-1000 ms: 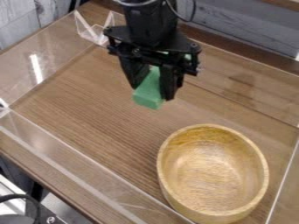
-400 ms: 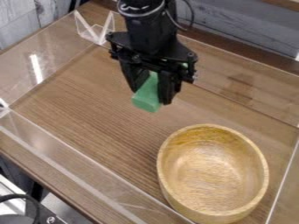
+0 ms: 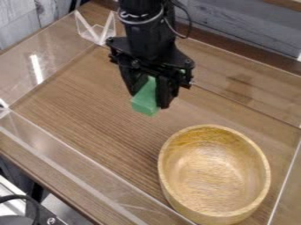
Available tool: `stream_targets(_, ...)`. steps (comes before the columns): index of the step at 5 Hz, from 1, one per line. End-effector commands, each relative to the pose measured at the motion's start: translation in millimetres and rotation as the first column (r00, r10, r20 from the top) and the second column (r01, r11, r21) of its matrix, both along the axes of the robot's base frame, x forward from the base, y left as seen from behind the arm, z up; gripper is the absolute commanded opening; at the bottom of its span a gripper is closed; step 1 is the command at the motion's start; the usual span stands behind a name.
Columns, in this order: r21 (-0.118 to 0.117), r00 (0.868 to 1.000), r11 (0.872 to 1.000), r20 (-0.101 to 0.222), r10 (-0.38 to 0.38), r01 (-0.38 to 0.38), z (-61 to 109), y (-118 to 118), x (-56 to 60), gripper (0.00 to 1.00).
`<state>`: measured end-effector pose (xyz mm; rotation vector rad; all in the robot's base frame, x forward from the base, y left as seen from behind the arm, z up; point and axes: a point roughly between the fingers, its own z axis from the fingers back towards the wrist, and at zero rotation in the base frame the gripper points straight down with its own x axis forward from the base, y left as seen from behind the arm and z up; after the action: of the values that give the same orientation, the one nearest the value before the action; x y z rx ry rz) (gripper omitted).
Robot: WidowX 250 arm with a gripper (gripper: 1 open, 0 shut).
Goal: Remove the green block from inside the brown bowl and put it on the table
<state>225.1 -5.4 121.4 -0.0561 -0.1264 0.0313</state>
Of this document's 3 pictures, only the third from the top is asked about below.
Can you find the green rectangular block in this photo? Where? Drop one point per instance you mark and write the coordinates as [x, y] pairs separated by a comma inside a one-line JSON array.
[[143, 101]]

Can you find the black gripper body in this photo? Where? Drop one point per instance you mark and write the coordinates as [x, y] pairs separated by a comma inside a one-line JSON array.
[[147, 47]]

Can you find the brown wooden bowl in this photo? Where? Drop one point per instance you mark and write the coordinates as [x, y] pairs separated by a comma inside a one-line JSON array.
[[214, 174]]

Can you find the clear acrylic corner bracket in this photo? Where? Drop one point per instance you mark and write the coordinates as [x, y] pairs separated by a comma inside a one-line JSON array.
[[95, 33]]

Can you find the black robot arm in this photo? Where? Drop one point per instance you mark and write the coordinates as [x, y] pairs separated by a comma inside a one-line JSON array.
[[150, 8]]

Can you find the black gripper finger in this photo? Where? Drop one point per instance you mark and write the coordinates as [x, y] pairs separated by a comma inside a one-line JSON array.
[[134, 78], [167, 90]]

